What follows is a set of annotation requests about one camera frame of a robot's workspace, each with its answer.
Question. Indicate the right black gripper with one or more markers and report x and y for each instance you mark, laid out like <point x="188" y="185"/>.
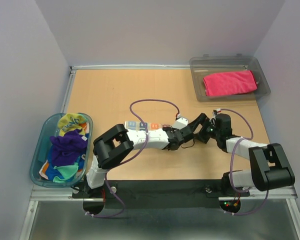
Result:
<point x="201" y="119"/>

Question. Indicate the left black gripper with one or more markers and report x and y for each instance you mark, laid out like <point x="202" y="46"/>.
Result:
<point x="173" y="129"/>

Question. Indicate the patterned light blue towel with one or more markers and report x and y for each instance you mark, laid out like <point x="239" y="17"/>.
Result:
<point x="139" y="126"/>

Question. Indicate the pink towel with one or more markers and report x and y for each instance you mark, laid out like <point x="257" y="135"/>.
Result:
<point x="229" y="83"/>

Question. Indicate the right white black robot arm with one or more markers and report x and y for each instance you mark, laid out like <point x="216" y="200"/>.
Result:
<point x="269" y="166"/>

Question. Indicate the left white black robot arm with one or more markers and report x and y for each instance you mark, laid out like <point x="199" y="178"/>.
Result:
<point x="112" y="147"/>

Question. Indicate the clear grey plastic bin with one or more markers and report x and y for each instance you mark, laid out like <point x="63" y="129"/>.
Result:
<point x="203" y="66"/>

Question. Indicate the purple towel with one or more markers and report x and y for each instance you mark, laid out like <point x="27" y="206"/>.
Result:
<point x="65" y="150"/>

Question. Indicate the yellow patterned towel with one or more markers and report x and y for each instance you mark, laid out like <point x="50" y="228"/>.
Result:
<point x="72" y="122"/>

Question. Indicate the small mint green cloth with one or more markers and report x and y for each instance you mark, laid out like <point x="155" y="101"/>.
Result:
<point x="65" y="173"/>

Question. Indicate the teal plastic laundry bin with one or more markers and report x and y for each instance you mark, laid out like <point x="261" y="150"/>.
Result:
<point x="49" y="129"/>

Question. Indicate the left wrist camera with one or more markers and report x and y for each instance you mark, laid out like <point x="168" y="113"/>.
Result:
<point x="180" y="123"/>

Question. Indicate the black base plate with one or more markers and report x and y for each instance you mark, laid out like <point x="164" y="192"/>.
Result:
<point x="95" y="206"/>

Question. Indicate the aluminium front rail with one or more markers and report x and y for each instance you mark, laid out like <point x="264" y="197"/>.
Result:
<point x="136" y="189"/>

